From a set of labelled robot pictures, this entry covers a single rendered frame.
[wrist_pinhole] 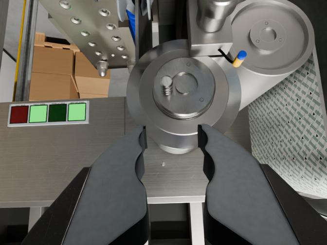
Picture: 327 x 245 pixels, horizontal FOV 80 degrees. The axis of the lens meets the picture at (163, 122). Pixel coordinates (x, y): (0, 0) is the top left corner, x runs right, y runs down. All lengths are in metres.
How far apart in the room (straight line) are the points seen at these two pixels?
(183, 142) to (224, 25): 0.15
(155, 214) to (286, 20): 0.58
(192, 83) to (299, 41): 0.17
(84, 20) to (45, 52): 1.99
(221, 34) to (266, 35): 0.08
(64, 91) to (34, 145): 1.61
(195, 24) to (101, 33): 0.32
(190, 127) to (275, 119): 0.21
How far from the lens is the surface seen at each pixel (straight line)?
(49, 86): 2.32
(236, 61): 0.24
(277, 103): 0.41
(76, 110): 0.65
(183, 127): 0.24
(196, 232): 0.62
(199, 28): 0.26
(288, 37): 0.34
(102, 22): 0.51
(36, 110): 0.72
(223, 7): 0.22
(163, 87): 0.21
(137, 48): 0.30
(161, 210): 0.67
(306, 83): 0.35
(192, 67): 0.25
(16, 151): 0.74
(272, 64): 0.31
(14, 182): 0.74
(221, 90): 0.26
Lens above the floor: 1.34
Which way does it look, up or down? 11 degrees down
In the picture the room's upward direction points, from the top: 178 degrees clockwise
